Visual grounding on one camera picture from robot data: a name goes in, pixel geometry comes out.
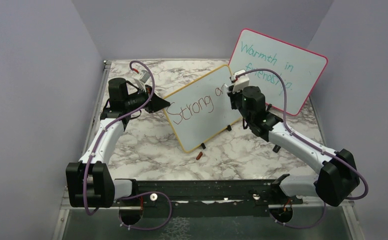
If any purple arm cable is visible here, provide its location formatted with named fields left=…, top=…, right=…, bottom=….
left=82, top=60, right=173, bottom=232
left=231, top=68, right=369, bottom=230

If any aluminium table frame rail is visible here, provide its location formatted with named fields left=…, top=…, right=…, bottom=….
left=51, top=60, right=112, bottom=240

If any brown marker cap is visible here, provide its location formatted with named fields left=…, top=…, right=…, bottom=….
left=196, top=152, right=203, bottom=160

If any pink framed whiteboard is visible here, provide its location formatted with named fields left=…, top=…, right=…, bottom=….
left=229, top=28, right=328, bottom=116

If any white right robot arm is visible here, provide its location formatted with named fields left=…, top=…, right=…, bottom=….
left=227, top=86, right=360, bottom=207

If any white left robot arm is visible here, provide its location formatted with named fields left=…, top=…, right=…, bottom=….
left=65, top=77, right=170, bottom=209

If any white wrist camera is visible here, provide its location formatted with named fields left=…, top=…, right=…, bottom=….
left=228, top=69, right=250, bottom=94
left=133, top=70, right=150, bottom=92

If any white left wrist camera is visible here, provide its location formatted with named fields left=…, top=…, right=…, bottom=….
left=133, top=70, right=150, bottom=92

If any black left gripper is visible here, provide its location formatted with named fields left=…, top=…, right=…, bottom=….
left=125, top=84, right=170, bottom=114

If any black orange highlighter marker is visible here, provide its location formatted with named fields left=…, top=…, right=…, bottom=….
left=272, top=145, right=281, bottom=153

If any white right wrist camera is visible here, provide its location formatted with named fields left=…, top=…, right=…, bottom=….
left=228, top=69, right=250, bottom=94

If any yellow framed whiteboard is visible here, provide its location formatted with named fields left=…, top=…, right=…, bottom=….
left=164, top=64, right=241, bottom=153

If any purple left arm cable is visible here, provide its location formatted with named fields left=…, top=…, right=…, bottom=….
left=82, top=60, right=173, bottom=232

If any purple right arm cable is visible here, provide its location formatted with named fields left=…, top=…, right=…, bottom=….
left=231, top=68, right=369, bottom=230

